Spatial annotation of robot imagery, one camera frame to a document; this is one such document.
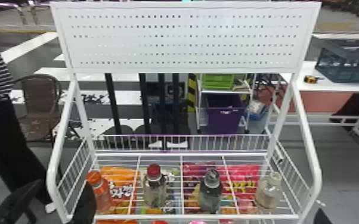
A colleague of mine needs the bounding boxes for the pink snack packet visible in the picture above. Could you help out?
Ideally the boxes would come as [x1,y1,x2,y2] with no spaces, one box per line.
[225,164,261,215]

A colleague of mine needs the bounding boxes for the striped post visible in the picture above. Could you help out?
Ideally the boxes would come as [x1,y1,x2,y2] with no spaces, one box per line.
[187,73,198,113]

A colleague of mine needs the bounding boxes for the black post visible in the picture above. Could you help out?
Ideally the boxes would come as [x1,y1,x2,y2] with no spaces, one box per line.
[104,73,135,136]
[134,73,163,136]

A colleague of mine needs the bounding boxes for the yellow tape measure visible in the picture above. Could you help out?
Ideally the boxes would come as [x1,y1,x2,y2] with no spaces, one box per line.
[303,74,320,85]

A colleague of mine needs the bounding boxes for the orange snack packet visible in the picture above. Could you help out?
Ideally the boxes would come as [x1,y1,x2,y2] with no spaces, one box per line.
[99,166,140,215]

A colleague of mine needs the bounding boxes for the white side table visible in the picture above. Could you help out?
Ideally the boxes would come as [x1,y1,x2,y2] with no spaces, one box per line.
[278,60,359,157]

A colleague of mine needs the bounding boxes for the purple crate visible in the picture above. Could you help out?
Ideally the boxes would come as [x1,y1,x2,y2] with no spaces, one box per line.
[205,93,246,135]

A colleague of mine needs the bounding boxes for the dark bottle with grey cap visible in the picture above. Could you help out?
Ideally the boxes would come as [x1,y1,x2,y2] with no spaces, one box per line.
[197,168,224,214]

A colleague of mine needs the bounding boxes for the green basket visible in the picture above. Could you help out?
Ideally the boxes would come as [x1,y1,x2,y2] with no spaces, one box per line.
[202,74,236,91]

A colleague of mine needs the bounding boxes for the white bottle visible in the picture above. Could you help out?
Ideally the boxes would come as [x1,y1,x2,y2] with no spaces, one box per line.
[254,170,283,210]

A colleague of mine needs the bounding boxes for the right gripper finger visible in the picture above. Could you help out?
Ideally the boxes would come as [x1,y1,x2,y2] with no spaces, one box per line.
[312,207,334,224]

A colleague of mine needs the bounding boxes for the brown chair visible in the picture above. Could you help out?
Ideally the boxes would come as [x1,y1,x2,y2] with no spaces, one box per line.
[14,74,81,145]

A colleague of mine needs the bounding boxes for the red snack packet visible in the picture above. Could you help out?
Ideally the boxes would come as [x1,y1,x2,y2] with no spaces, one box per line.
[182,162,228,215]

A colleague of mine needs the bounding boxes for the white shelf trolley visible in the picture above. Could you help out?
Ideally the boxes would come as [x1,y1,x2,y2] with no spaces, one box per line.
[195,73,281,134]

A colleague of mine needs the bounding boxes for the blue basket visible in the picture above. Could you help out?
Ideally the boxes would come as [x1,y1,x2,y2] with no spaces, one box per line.
[246,99,268,122]

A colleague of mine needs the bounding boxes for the orange bottle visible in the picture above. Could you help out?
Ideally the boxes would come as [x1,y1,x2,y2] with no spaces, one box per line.
[85,170,113,214]

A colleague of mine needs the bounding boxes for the clear bottle with red cap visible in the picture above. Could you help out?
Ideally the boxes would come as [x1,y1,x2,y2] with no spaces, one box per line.
[141,163,169,209]

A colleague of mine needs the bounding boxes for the white wire rack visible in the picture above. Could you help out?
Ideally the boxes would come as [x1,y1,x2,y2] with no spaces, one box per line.
[45,1,323,224]

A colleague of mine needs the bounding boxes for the blue crate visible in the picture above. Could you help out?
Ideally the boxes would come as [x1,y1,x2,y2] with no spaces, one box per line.
[315,38,359,84]

